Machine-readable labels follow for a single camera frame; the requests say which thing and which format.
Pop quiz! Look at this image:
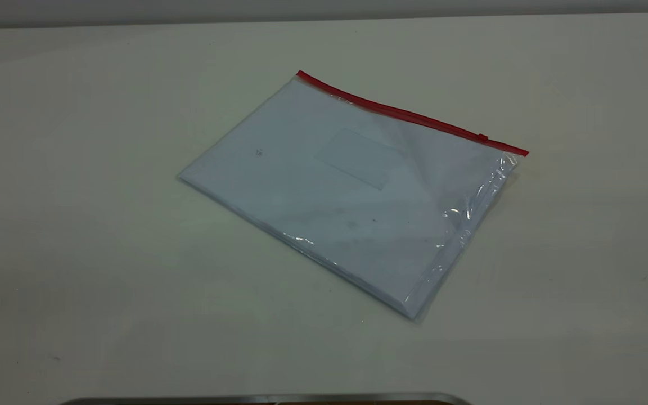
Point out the clear plastic zipper bag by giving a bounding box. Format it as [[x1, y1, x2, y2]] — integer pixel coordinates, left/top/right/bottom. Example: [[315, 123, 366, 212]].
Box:
[[177, 70, 530, 323]]

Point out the silver metal edge strip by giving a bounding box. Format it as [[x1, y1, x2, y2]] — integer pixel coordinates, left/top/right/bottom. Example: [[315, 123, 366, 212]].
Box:
[[60, 393, 472, 405]]

